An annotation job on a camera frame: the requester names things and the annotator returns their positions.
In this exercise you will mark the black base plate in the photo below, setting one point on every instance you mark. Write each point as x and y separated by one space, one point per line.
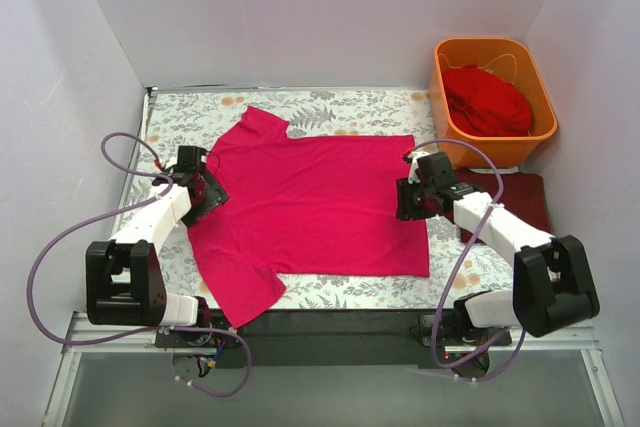
305 338

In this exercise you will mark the pink t shirt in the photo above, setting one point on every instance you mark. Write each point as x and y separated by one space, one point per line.
310 205

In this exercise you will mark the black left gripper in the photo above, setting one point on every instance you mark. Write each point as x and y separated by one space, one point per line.
214 195

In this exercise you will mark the red t shirt in basket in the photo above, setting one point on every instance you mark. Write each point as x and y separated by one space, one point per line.
483 105

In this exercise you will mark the aluminium frame rail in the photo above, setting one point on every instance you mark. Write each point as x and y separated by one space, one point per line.
329 368

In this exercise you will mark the folded maroon t shirt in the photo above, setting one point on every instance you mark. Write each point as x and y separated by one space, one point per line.
524 194

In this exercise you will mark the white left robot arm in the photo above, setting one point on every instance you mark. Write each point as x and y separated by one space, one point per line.
124 282

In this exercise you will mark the orange plastic basket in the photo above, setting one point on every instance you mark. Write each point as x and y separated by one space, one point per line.
509 60

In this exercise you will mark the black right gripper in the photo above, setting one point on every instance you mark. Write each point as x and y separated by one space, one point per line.
406 201

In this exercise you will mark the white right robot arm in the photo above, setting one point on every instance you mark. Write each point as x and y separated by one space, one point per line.
552 288

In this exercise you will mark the floral table cloth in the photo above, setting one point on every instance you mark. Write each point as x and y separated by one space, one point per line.
174 118

